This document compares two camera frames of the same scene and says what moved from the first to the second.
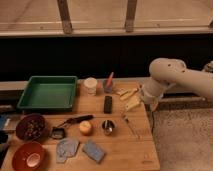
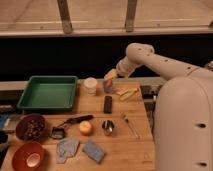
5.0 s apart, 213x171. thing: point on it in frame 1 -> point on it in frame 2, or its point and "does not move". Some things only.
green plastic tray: (49, 92) does not move
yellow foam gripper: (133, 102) -> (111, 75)
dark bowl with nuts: (31, 127) does not move
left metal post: (65, 16) does not move
